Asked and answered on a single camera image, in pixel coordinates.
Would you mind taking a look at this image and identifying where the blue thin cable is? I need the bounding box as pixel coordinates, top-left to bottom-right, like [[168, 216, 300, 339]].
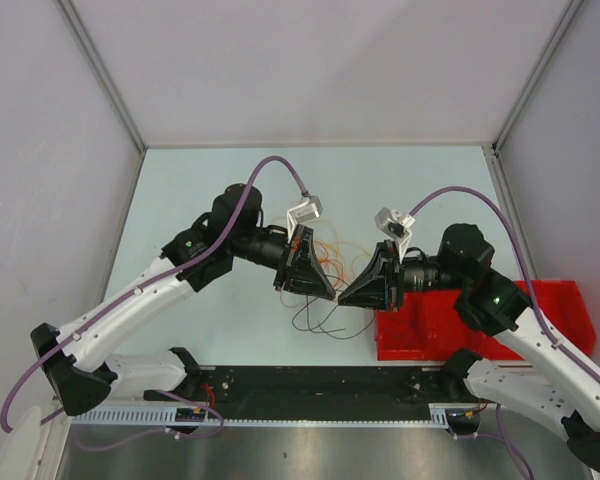
[[382, 319, 421, 351]]

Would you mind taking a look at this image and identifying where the black thin cable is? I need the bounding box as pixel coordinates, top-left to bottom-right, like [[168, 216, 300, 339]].
[[289, 294, 376, 340]]

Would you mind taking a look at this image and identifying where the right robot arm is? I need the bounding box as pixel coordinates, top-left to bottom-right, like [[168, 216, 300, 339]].
[[338, 223, 600, 473]]

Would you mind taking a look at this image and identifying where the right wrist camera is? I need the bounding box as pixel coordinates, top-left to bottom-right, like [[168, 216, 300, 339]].
[[374, 207, 415, 261]]

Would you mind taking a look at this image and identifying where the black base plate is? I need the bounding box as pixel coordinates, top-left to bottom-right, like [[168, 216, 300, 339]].
[[175, 366, 487, 422]]

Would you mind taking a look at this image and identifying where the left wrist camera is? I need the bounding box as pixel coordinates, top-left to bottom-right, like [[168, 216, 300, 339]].
[[286, 195, 323, 240]]

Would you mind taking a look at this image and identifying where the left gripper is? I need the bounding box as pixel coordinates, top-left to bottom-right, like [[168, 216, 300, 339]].
[[229, 224, 335, 300]]

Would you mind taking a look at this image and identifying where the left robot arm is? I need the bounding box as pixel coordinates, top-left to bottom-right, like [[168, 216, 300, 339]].
[[30, 184, 336, 416]]

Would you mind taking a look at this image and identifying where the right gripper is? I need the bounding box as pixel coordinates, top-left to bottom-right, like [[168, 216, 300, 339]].
[[338, 240, 467, 314]]

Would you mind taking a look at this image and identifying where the grey slotted cable duct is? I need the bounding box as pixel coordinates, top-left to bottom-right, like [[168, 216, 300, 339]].
[[72, 405, 449, 429]]

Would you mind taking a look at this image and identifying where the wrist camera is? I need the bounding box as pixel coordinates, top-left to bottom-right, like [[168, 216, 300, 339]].
[[286, 195, 323, 240], [374, 207, 415, 261]]

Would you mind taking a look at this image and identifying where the red plastic bin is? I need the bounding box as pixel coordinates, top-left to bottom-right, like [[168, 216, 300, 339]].
[[375, 280, 596, 362]]

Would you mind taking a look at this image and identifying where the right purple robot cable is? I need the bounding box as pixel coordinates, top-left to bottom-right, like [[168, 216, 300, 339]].
[[407, 185, 600, 476]]

